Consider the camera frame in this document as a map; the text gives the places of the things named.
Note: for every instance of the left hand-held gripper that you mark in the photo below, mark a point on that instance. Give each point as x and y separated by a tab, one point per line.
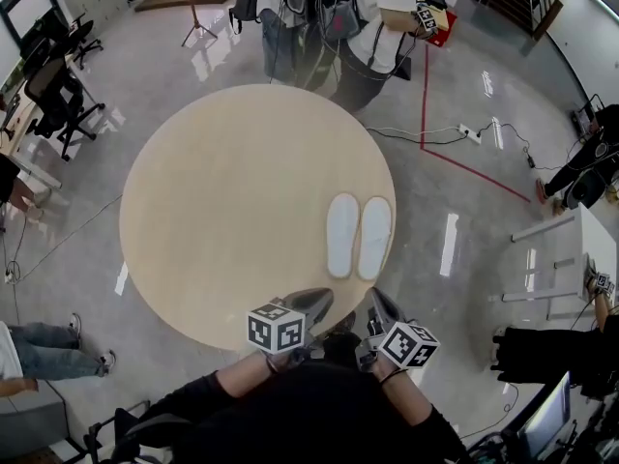
276	329

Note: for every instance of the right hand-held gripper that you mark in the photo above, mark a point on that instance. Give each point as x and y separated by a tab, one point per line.
408	346

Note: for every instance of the white slipper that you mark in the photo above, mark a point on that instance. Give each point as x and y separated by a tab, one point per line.
342	235
374	237

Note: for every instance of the person's right forearm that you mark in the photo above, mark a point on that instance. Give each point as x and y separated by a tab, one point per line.
408	399

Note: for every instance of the person's left forearm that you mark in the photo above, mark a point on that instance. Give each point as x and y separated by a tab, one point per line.
246	377

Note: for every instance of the black wrist band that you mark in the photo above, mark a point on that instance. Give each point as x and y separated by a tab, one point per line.
392	377

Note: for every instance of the person's black clothing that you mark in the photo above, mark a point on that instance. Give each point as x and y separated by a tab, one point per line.
309	418

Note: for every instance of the white power strip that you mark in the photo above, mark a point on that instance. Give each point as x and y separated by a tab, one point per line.
469	133

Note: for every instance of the computer monitor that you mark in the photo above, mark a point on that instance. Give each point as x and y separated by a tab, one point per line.
549	416

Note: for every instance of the white table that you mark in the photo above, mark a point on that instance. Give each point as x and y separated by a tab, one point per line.
587	254

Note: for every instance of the black seat chair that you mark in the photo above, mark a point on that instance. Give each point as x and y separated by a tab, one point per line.
140	428

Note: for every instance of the red box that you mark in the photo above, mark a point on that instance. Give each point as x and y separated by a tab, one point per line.
445	32

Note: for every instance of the black backpack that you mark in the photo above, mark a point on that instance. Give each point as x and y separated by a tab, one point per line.
244	3

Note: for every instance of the red tripod stand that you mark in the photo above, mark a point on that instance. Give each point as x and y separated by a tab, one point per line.
195	8

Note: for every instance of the black mesh office chair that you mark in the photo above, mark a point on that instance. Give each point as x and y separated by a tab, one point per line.
53	99

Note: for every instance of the small black office chair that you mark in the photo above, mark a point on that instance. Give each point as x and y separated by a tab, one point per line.
79	37

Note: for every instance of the wall display screen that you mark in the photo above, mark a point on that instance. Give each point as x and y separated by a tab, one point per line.
26	12

